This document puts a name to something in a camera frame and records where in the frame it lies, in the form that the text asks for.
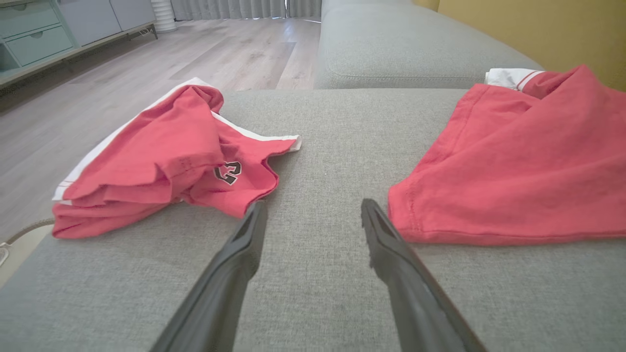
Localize grey sofa seat cushion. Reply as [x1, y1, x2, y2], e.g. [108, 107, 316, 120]
[313, 0, 544, 90]

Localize cream perforated laundry basket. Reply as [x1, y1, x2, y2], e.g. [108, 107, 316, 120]
[0, 218, 55, 287]

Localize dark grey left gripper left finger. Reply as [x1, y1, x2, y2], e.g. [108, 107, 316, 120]
[149, 199, 268, 352]

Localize grey sofa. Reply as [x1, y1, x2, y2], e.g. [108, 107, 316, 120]
[0, 88, 626, 352]

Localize red Bulls jersey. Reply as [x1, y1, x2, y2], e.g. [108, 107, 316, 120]
[387, 65, 626, 245]

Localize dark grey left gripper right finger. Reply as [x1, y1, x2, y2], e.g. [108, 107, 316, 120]
[360, 198, 490, 352]

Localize white ribbed cylinder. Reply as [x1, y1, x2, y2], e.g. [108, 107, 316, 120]
[150, 0, 177, 33]

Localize red shorts with white stripe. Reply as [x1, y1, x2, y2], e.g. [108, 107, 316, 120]
[51, 77, 303, 240]

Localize cabinet with pale green drawers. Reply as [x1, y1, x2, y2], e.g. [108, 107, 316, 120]
[0, 0, 158, 89]

